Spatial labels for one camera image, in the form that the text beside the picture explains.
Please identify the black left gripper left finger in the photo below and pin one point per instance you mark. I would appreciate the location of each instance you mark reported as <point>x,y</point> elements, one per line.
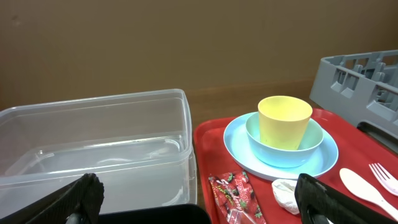
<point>78,202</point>

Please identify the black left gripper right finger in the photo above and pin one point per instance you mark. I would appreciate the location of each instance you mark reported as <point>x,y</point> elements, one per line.
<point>319,203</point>

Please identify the white napkin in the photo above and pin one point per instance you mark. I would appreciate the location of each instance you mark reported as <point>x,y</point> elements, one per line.
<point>284,194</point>

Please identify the white plastic spoon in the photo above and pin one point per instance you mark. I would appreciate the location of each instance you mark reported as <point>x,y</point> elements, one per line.
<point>364,190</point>

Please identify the white plastic fork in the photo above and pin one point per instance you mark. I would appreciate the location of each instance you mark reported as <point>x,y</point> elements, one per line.
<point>387,180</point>

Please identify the red strawberry snack wrapper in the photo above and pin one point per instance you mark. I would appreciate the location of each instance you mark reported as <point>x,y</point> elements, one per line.
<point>235,199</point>

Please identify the grey dishwasher rack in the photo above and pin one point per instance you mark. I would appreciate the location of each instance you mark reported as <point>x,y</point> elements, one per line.
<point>362,89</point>

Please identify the red serving tray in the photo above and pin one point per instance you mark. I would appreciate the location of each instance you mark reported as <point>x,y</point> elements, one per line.
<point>356,152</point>

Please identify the light blue bowl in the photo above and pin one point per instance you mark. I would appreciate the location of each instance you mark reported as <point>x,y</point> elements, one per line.
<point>310,143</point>

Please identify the clear plastic bin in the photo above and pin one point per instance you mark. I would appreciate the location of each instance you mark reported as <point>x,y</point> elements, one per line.
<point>139,145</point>

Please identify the yellow plastic cup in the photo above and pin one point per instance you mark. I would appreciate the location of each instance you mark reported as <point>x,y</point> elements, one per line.
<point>283,121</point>

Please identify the black plastic tray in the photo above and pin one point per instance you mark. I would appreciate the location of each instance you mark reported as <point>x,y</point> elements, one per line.
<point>174,214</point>

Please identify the light blue plate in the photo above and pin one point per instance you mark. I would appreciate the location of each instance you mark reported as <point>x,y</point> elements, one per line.
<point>237,144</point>

